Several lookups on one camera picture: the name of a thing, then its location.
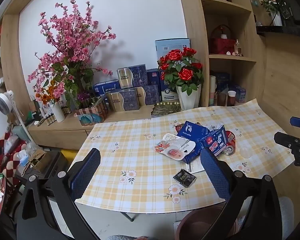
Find wooden side bookshelf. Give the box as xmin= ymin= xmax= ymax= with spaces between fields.
xmin=0 ymin=14 xmax=28 ymax=105

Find red paper cup white lid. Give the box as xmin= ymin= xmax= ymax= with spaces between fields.
xmin=227 ymin=90 xmax=237 ymax=106

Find white faceted flower pot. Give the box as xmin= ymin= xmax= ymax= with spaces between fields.
xmin=175 ymin=84 xmax=202 ymax=111

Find red basket with handle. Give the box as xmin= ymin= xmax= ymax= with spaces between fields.
xmin=210 ymin=24 xmax=236 ymax=55

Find navy blue pastry box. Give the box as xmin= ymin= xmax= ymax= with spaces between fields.
xmin=176 ymin=121 xmax=212 ymax=165

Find person's fluffy grey robe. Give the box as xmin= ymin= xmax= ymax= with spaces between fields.
xmin=279 ymin=196 xmax=300 ymax=234

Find blue cartoon gift box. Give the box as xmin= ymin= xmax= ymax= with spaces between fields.
xmin=214 ymin=72 xmax=231 ymax=93

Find wooden shelf unit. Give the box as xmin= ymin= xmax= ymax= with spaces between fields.
xmin=175 ymin=0 xmax=266 ymax=109

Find blue carton with red label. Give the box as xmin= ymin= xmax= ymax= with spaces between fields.
xmin=199 ymin=125 xmax=228 ymax=158

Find brown round plastic bin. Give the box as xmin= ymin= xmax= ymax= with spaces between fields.
xmin=179 ymin=206 xmax=240 ymax=240

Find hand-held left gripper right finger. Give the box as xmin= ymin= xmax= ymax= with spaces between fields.
xmin=200 ymin=148 xmax=283 ymax=240

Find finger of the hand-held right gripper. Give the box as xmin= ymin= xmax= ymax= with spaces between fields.
xmin=274 ymin=132 xmax=300 ymax=151
xmin=290 ymin=116 xmax=300 ymax=131

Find row of small amber bottles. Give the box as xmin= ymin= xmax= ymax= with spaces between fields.
xmin=37 ymin=106 xmax=73 ymax=127

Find white snack pouch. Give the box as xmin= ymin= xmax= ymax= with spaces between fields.
xmin=154 ymin=133 xmax=188 ymax=158

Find dark blue box red logo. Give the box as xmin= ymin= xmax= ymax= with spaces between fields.
xmin=146 ymin=68 xmax=161 ymax=87

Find pink blossom flower arrangement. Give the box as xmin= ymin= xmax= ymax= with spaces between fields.
xmin=27 ymin=0 xmax=117 ymax=110

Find flat blue box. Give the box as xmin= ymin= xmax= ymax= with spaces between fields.
xmin=92 ymin=79 xmax=122 ymax=97

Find glass perfume bottle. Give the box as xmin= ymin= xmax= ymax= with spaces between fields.
xmin=234 ymin=39 xmax=243 ymax=57

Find orange artificial flowers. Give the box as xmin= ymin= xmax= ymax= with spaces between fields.
xmin=35 ymin=84 xmax=56 ymax=107

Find gold leaf-shaped tray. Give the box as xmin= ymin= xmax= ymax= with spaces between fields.
xmin=151 ymin=99 xmax=182 ymax=117

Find black countertop ledge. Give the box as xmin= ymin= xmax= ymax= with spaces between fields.
xmin=255 ymin=24 xmax=300 ymax=38

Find clear round plastic lid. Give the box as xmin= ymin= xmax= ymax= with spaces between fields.
xmin=238 ymin=146 xmax=252 ymax=159

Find fluffy blue grey rug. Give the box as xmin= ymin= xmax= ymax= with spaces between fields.
xmin=107 ymin=234 xmax=152 ymax=240

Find red white checkered blanket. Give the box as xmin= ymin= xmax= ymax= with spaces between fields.
xmin=0 ymin=131 xmax=28 ymax=178

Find purple artificial flowers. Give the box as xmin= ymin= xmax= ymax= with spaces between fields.
xmin=77 ymin=92 xmax=91 ymax=103

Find blue white box round emblem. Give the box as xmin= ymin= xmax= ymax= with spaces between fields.
xmin=160 ymin=70 xmax=179 ymax=102

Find small blue carton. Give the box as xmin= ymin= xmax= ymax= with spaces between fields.
xmin=233 ymin=84 xmax=247 ymax=103

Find stack of pastel cups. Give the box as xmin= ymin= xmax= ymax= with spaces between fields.
xmin=209 ymin=75 xmax=217 ymax=107

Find white desk fan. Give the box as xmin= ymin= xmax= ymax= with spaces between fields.
xmin=0 ymin=91 xmax=38 ymax=150

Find light blue cardboard box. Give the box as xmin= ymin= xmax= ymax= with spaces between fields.
xmin=154 ymin=38 xmax=191 ymax=64

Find black tissue packet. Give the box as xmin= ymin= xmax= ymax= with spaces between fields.
xmin=173 ymin=170 xmax=197 ymax=188

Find red rose bouquet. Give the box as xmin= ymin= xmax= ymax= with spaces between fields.
xmin=157 ymin=47 xmax=205 ymax=97

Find red soda can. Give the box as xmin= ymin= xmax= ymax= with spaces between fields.
xmin=222 ymin=131 xmax=237 ymax=156

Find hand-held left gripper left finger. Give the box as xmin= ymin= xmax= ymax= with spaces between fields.
xmin=16 ymin=148 xmax=102 ymax=240

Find small white vase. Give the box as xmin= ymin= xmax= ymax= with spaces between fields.
xmin=272 ymin=10 xmax=283 ymax=27

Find small cardboard box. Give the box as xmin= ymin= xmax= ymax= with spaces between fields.
xmin=21 ymin=149 xmax=54 ymax=178

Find white paper receipt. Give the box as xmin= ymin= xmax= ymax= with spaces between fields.
xmin=187 ymin=159 xmax=206 ymax=174

